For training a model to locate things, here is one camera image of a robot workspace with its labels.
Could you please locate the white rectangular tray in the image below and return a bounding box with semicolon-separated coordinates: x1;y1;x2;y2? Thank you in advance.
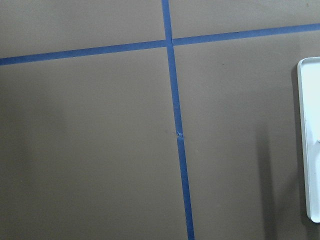
297;57;320;224

